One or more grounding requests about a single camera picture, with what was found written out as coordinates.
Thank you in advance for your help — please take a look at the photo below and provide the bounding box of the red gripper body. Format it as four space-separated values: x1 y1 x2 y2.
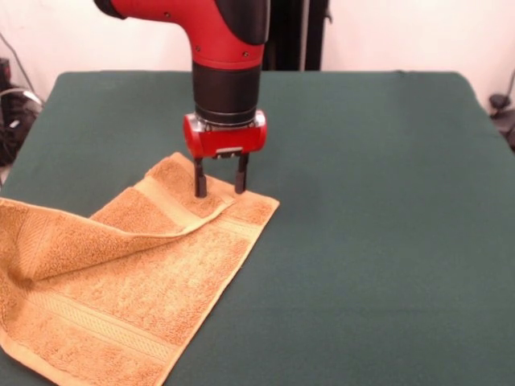
183 109 268 159

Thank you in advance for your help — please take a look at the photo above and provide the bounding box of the black stand base foot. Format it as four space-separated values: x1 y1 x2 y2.
488 92 515 152

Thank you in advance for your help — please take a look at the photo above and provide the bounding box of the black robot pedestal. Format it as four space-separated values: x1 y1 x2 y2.
261 0 332 72

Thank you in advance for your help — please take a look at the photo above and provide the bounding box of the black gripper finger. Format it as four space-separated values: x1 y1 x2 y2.
234 153 250 195
193 156 208 199

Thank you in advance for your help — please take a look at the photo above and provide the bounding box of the dark green table cloth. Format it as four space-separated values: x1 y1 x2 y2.
0 70 515 386

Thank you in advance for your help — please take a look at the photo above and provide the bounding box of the thin grey cable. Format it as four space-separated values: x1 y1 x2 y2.
0 31 43 106

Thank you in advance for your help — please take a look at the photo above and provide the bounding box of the tan terry towel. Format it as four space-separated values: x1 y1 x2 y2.
0 151 280 386

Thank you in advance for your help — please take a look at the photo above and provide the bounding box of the black equipment pile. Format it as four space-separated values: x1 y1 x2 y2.
0 58 44 166

